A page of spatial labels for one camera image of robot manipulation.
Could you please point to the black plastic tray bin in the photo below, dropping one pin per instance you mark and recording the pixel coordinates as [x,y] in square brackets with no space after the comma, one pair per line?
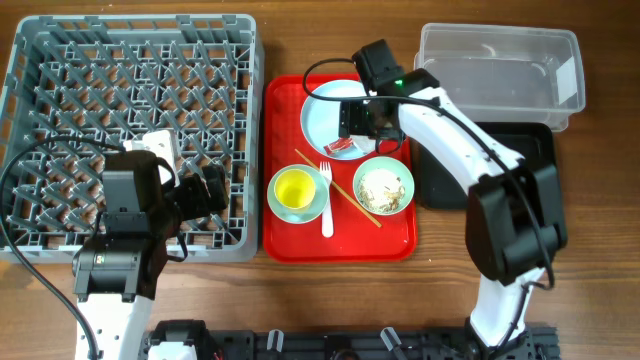
[440,191]

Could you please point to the light blue saucer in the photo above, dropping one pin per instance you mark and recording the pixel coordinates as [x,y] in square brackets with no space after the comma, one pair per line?
[313,211]

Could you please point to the grey dishwasher rack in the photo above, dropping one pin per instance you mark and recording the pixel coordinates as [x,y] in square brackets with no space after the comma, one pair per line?
[77,86]

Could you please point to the white plastic fork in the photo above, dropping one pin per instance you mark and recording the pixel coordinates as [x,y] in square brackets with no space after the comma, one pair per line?
[327,216]

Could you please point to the green bowl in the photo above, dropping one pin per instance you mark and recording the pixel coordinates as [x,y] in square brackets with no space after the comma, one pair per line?
[395,166]

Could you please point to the clear plastic bin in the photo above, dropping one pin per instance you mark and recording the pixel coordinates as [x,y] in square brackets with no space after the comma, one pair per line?
[498,73]

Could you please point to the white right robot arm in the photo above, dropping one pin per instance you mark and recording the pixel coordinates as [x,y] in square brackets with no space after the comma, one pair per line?
[515,221]

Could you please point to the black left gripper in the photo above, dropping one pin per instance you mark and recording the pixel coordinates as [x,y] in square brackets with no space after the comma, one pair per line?
[202,205]

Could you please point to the white napkin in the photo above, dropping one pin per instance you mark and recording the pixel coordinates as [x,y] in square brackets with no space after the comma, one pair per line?
[363,144]

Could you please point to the light blue plate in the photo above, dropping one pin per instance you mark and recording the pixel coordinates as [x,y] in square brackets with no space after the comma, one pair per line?
[319,119]

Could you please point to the rice food scraps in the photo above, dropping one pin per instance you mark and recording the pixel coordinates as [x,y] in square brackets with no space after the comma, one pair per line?
[381,191]

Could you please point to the wooden chopstick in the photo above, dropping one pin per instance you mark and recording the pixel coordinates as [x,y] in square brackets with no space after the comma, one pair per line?
[341,190]

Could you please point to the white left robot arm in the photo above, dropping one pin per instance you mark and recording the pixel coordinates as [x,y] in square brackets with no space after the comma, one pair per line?
[117,269]

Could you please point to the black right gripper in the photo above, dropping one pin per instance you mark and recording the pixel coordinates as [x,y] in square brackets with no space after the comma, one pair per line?
[350,121]

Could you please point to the yellow plastic cup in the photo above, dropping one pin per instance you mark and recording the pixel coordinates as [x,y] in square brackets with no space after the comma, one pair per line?
[295,189]

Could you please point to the red snack wrapper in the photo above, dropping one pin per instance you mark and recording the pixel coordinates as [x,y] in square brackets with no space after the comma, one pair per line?
[338,145]

